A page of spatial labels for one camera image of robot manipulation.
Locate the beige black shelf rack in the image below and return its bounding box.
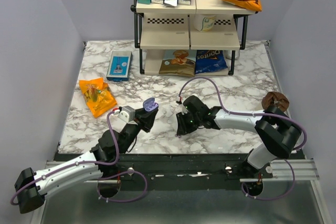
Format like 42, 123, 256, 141
130, 0, 253, 76

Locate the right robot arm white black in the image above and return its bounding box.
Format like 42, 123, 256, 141
176, 95, 302, 178

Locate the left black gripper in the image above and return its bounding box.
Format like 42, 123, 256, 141
119, 106, 159, 155

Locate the blue razor box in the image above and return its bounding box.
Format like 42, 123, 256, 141
106, 51, 132, 82

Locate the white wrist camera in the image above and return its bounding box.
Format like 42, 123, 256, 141
178, 102, 188, 115
114, 105, 135, 123

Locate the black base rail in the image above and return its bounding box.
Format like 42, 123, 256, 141
98, 154, 272, 191

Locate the gold brown snack bag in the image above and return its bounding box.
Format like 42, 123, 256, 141
159, 49, 197, 77

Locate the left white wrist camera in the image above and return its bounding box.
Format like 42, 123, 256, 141
114, 105, 135, 123

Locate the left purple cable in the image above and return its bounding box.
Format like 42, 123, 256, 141
10, 110, 148, 206

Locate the white yogurt cup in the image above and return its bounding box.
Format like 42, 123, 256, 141
193, 14, 216, 32

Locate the orange candy bag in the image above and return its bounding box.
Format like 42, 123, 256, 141
79, 78, 117, 118

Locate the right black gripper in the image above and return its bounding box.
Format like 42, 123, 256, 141
175, 110, 201, 135

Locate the lavender earbud charging case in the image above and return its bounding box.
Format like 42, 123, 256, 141
143, 97, 159, 112

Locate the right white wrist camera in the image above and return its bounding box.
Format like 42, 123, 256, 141
178, 102, 188, 115

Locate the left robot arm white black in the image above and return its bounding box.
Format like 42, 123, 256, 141
10, 106, 159, 214

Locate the blue Doritos bag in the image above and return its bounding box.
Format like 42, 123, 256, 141
195, 50, 228, 74

